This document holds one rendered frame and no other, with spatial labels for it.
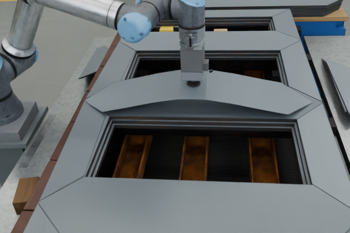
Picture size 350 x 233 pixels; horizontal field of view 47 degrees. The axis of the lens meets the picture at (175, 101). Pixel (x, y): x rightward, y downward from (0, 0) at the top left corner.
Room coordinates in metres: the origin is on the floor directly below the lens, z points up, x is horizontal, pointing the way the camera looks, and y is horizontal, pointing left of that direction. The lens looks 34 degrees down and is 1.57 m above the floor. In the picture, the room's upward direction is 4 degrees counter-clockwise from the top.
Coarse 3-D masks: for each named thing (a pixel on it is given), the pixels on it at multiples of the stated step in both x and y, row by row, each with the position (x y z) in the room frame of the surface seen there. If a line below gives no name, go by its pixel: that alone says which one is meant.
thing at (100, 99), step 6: (114, 84) 1.19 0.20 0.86; (102, 90) 1.17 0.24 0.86; (108, 90) 1.16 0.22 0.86; (96, 96) 1.14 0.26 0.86; (102, 96) 1.13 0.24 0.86; (108, 96) 1.12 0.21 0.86; (96, 102) 1.10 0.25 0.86; (102, 102) 1.09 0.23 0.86; (96, 108) 1.06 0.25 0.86; (102, 108) 1.05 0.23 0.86
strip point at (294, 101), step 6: (282, 84) 1.12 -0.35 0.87; (282, 90) 1.08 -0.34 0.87; (288, 90) 1.08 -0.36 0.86; (288, 96) 1.05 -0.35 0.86; (294, 96) 1.05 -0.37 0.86; (300, 96) 1.05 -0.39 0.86; (288, 102) 1.01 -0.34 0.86; (294, 102) 1.02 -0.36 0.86; (300, 102) 1.02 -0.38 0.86; (306, 102) 1.02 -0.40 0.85; (288, 108) 0.98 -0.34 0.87; (294, 108) 0.98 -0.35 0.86; (300, 108) 0.99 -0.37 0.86; (288, 114) 0.95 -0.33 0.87
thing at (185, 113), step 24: (168, 24) 1.77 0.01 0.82; (216, 24) 1.74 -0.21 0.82; (240, 24) 1.72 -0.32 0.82; (264, 24) 1.71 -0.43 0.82; (120, 120) 1.02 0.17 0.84; (144, 120) 1.01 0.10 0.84; (168, 120) 1.00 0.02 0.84; (192, 120) 0.99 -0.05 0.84; (216, 120) 0.98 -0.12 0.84; (240, 120) 0.97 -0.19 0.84; (264, 120) 0.96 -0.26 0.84; (288, 120) 0.95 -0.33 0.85; (96, 144) 0.89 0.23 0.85; (96, 168) 0.82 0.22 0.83
